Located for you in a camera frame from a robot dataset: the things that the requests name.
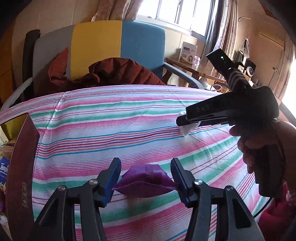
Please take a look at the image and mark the knotted white cloth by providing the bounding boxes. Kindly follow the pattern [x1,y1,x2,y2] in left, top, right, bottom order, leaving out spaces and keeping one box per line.
[176,118,201,137]

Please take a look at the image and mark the purple snack packet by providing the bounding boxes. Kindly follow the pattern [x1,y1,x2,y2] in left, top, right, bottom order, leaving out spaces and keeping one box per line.
[112,164,178,198]

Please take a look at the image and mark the blue tissue pack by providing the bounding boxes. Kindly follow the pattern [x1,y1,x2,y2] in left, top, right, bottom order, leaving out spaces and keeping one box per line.
[0,157,10,185]

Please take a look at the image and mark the person's right hand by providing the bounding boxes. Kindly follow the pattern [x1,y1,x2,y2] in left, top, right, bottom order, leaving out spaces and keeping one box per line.
[237,121,295,192]

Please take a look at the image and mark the wooden side table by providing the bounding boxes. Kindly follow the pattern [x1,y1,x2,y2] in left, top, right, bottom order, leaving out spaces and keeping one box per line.
[165,58,226,84]

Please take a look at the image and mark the small pink jar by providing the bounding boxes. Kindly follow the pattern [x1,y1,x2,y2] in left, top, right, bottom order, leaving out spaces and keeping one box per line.
[193,56,201,67]

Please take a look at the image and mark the gold tin box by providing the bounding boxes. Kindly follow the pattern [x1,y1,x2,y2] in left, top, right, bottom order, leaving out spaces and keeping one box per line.
[1,113,40,240]

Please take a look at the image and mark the white product box on table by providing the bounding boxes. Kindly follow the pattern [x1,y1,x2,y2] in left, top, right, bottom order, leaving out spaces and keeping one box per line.
[179,42,198,65]

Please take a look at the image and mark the dark red jacket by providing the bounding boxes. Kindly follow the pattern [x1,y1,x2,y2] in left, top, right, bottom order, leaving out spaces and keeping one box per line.
[47,48,165,93]

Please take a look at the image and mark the striped bed sheet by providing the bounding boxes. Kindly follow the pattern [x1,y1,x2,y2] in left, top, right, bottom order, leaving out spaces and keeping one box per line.
[0,84,271,241]

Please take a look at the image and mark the grey yellow blue armchair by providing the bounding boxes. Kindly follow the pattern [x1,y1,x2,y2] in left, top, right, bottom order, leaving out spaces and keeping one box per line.
[1,21,202,110]

